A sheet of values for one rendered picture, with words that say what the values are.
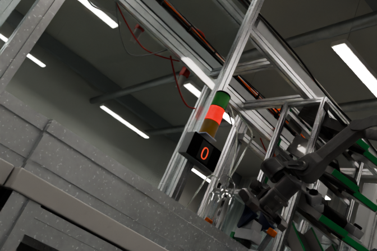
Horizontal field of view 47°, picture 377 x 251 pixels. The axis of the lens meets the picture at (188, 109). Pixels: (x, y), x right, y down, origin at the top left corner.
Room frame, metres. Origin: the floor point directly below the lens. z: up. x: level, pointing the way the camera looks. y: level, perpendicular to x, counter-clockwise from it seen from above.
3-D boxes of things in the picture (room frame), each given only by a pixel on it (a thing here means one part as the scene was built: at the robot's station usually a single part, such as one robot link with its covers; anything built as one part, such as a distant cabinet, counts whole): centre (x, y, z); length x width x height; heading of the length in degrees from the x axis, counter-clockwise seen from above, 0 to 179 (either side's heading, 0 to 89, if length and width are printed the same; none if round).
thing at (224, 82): (1.25, -0.06, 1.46); 0.03 x 0.03 x 1.00; 34
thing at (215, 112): (1.22, -0.08, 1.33); 0.05 x 0.05 x 0.05
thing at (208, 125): (1.22, -0.08, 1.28); 0.05 x 0.05 x 0.05
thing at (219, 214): (2.23, -0.35, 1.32); 0.14 x 0.14 x 0.38
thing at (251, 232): (1.24, -0.30, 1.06); 0.08 x 0.04 x 0.07; 34
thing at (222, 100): (1.22, -0.08, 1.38); 0.05 x 0.05 x 0.05
